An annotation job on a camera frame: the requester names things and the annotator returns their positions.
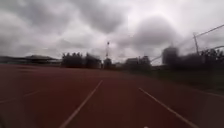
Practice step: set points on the clump of dark trees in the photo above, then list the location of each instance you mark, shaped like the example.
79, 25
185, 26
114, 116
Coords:
138, 63

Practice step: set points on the tall floodlight pole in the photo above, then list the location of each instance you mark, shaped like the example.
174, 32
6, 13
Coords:
107, 50

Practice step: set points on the red running track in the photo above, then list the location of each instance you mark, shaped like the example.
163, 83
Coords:
113, 103

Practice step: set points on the small clump of trees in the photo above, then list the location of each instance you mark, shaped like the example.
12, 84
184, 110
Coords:
108, 63

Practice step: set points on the low long building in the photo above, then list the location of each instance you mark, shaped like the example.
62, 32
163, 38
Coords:
36, 59

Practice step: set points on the row of trees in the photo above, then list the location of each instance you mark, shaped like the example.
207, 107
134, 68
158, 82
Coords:
80, 60

